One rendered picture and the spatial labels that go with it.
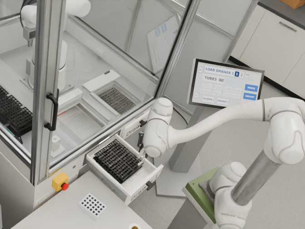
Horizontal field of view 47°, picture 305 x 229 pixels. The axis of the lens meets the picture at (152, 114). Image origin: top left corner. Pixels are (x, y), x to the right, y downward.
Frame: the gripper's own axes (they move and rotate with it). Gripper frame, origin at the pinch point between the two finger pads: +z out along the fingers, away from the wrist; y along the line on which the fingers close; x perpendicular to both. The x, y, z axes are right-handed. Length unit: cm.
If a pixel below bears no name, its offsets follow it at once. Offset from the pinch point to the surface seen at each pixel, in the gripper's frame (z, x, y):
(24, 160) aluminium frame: -6, 52, 32
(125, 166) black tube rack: 12.9, 4.4, 4.9
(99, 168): 11.6, 17.7, 13.3
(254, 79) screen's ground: -14, -102, -13
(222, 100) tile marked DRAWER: -1, -79, -6
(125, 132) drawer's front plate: 10.5, -12.1, 21.4
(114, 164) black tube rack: 10.3, 9.8, 9.4
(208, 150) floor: 100, -133, -8
